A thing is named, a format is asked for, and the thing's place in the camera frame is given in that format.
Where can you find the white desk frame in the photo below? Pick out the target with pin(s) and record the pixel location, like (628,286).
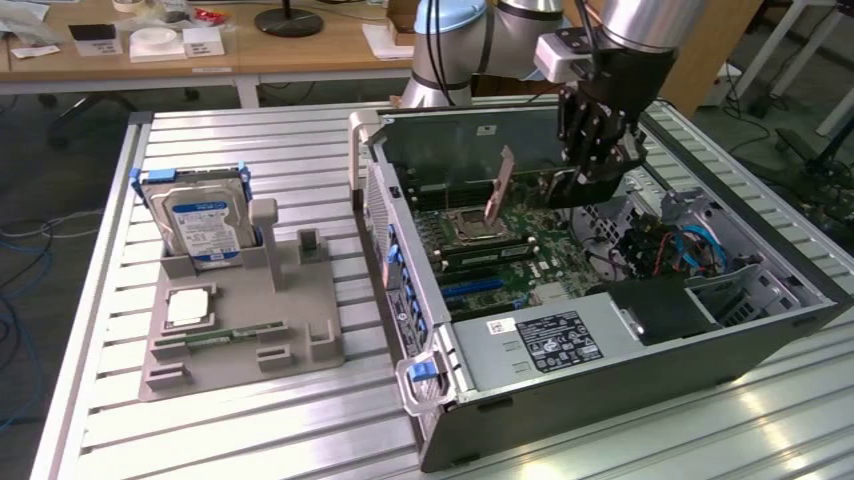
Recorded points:
(807,52)

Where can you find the white paper note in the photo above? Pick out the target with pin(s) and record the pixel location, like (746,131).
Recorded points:
(35,51)

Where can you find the wooden desk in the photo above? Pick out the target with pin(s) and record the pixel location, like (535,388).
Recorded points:
(300,55)

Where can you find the black RAM slot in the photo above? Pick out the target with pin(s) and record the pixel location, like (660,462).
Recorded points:
(447,192)

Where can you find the black installed RAM stick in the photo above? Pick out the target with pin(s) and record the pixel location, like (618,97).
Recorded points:
(487,255)

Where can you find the black equipment stand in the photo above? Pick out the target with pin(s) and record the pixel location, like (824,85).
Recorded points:
(820,165)

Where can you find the CPU socket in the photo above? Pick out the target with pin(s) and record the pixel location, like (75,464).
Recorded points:
(470,227)

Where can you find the red packet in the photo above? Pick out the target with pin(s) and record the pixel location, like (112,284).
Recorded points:
(209,15)

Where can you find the blue expansion slot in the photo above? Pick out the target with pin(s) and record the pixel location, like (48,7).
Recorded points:
(474,287)

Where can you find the black graphics card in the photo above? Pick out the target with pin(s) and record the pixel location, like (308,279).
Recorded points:
(580,192)

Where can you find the grey parts rack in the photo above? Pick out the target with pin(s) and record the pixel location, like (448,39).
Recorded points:
(253,320)

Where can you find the blue case latch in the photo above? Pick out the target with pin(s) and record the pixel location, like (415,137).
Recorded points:
(420,372)

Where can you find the blue slot clip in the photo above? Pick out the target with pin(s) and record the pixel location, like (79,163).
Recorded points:
(414,305)
(420,329)

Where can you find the silver CPU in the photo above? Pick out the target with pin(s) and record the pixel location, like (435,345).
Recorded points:
(187,307)

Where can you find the tall metal disk bay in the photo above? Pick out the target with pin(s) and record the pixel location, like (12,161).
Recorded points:
(640,220)

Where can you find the clear plastic bag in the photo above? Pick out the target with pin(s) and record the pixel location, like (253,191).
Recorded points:
(27,25)

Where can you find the black round lamp base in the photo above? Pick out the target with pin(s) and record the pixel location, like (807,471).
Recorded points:
(288,25)

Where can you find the cardboard box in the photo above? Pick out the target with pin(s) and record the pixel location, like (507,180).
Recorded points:
(400,12)

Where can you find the black open PC case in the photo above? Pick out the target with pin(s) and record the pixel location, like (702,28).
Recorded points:
(600,400)

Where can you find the small white box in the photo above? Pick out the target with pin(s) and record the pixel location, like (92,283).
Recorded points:
(201,42)

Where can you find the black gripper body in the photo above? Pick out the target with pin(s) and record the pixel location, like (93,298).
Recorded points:
(630,75)

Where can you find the black air duct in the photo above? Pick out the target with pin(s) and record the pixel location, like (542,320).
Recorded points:
(656,310)

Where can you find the low metal disk bay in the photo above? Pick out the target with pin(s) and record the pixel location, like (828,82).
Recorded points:
(754,295)

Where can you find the green RAM stick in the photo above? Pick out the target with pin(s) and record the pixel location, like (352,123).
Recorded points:
(220,336)

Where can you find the black office chair base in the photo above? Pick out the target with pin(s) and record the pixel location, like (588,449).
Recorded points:
(87,107)

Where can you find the white box with black top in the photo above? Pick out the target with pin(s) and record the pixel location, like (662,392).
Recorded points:
(95,42)

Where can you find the white tape roll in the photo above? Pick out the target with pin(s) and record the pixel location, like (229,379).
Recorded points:
(127,6)

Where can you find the hard disk with blue caddy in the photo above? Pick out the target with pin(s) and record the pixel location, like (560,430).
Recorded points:
(196,225)

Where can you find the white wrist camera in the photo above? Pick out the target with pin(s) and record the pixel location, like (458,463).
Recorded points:
(556,55)

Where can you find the grey power supply unit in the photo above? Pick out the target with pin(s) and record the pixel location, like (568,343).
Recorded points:
(494,360)

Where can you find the white paper stack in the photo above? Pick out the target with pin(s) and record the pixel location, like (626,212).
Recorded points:
(387,45)

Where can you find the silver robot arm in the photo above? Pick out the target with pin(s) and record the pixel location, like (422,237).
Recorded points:
(647,25)

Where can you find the green motherboard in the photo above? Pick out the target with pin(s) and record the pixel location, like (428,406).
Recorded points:
(554,235)

